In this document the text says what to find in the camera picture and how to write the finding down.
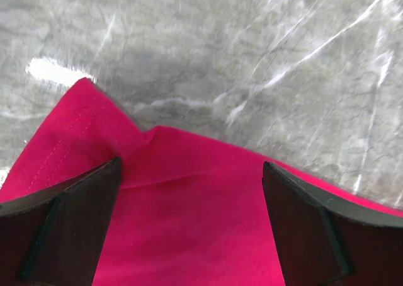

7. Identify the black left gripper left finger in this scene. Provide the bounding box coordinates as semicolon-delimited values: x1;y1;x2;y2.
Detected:
1;157;122;285

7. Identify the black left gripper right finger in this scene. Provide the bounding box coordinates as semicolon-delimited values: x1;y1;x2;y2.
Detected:
262;162;402;285

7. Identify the red t-shirt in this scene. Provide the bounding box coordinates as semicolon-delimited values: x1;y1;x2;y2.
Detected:
0;77;403;286

